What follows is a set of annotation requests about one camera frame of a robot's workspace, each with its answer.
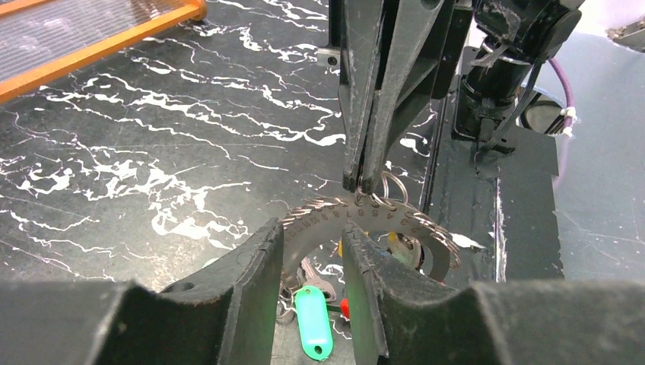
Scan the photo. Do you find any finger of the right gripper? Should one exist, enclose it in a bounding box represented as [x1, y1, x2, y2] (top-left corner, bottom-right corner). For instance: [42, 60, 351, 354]
[361, 1, 456, 194]
[338, 1, 399, 192]

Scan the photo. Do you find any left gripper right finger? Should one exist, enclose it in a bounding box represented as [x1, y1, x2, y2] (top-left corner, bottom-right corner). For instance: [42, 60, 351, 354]
[342, 223, 644, 364]

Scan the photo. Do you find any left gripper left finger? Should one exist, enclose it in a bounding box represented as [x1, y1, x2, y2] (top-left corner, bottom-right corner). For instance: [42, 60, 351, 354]
[1, 219, 284, 364]

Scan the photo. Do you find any yellow tag key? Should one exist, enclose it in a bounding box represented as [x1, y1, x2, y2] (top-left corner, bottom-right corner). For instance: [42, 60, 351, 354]
[338, 230, 425, 271]

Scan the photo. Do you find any metal key organizer ring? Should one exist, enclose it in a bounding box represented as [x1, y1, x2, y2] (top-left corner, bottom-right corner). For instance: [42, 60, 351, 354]
[279, 171, 462, 288]

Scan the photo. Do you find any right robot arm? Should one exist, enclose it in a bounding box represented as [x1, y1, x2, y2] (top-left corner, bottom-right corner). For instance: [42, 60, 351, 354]
[328, 1, 582, 194]

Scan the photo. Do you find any orange wooden shelf rack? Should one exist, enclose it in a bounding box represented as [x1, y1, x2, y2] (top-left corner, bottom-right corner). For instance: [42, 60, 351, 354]
[1, 0, 207, 102]

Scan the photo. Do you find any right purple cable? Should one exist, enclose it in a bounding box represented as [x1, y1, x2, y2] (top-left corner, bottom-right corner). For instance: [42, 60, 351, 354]
[546, 56, 578, 137]

